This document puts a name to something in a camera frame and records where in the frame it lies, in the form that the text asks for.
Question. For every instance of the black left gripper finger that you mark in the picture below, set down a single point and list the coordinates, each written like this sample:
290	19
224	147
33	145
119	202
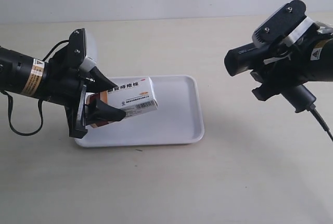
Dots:
99	112
100	82

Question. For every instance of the black handheld barcode scanner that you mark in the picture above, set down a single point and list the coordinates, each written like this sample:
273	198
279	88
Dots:
238	60

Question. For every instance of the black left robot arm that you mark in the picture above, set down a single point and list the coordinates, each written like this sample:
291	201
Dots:
25	75

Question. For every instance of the white plastic tray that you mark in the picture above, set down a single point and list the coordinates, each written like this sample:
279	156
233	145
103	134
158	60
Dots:
178	119

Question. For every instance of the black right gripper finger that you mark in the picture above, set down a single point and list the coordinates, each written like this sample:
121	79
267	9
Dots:
263	92

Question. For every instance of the white red medicine box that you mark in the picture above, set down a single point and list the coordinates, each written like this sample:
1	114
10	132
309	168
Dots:
135	98

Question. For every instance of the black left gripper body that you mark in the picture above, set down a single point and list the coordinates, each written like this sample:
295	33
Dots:
66	86

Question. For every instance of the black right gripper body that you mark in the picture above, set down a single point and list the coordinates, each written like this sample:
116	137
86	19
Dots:
279	65

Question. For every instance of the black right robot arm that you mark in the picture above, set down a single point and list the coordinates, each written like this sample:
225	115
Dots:
311	62

